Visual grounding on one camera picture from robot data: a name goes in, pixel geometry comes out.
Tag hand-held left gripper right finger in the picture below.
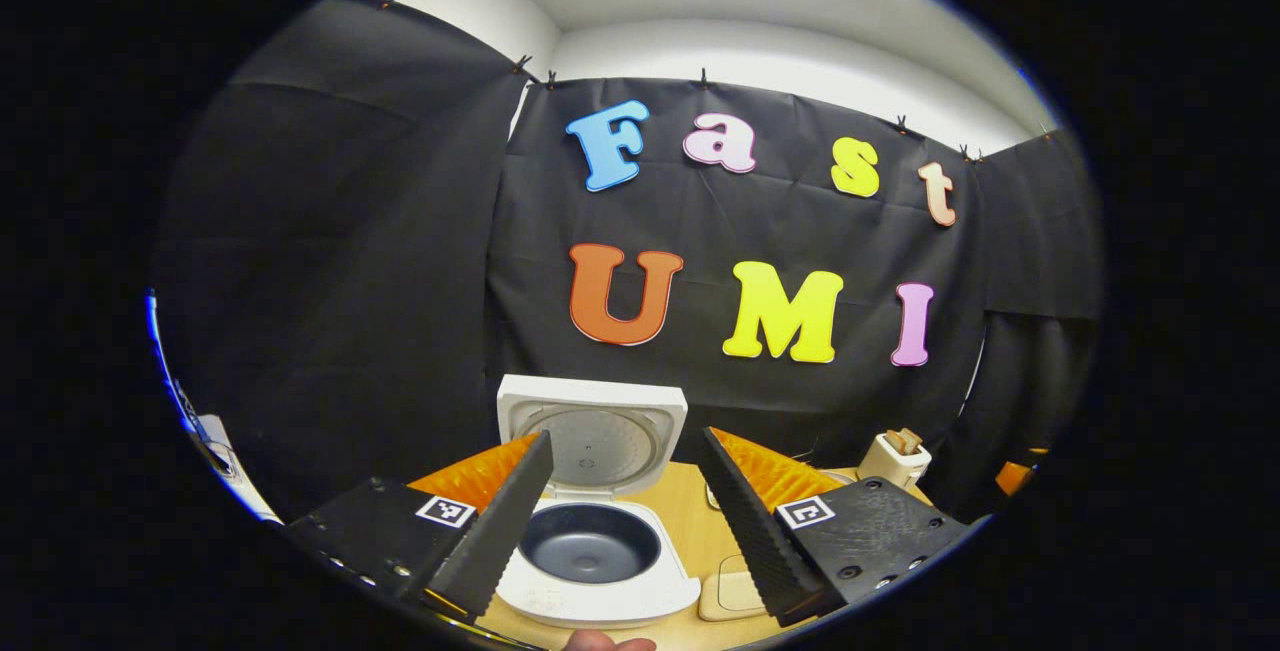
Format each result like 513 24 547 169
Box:
697 425 986 629

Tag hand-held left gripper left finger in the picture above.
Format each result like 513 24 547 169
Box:
285 429 556 620

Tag clear tray of rice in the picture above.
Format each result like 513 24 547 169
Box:
697 556 769 622

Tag white rice cooker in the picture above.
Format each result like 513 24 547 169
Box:
495 374 703 629

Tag white toaster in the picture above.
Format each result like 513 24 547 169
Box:
858 431 933 489

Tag black backdrop cloth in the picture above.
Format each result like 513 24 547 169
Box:
150 0 1106 522

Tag white side desk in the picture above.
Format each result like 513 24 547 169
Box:
195 414 283 524

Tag computer monitor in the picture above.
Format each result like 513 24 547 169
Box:
145 291 203 432

